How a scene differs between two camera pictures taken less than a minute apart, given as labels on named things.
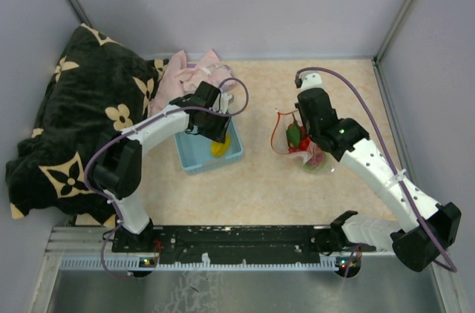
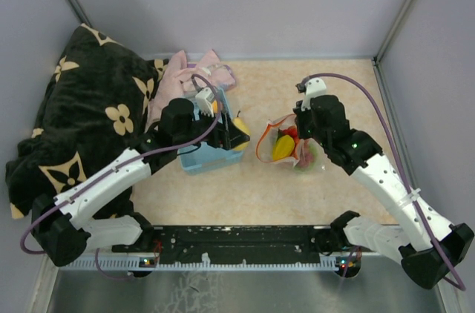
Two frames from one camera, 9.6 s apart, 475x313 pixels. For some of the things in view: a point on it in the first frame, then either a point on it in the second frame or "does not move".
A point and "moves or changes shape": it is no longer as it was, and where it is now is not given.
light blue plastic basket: [196, 155] does not move
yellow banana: [219, 149] moves or changes shape
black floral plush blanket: [95, 89] does not move
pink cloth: [179, 78] does not move
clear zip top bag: [290, 136] moves or changes shape
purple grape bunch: [317, 159] -> [306, 157]
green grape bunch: [312, 167] -> [304, 170]
